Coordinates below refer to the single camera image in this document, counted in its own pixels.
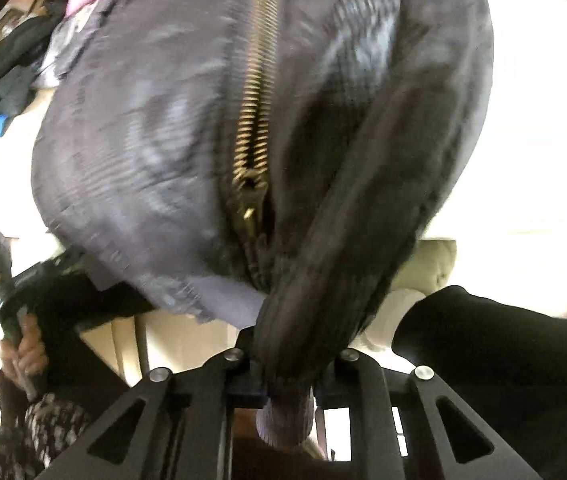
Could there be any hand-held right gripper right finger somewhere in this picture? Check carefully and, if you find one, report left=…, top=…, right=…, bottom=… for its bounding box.
left=312, top=349, right=544, bottom=480

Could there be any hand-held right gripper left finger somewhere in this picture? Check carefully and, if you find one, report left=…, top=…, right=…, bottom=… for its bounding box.
left=48, top=329, right=269, bottom=480

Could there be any dark quilted zip jacket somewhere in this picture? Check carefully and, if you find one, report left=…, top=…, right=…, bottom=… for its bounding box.
left=30, top=0, right=494, bottom=448

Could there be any pile of black clothes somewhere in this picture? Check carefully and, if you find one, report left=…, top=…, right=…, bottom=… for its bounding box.
left=0, top=2, right=64, bottom=131

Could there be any person's left hand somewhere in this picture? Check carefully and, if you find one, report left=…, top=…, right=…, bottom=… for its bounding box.
left=0, top=310, right=50, bottom=392

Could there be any person's right leg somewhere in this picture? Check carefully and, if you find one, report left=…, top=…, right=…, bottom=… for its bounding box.
left=392, top=285, right=567, bottom=480

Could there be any grey garment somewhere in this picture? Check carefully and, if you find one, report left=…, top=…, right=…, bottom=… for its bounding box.
left=33, top=7, right=89, bottom=91

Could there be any white bed mattress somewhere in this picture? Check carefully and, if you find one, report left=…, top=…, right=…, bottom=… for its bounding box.
left=416, top=0, right=567, bottom=321

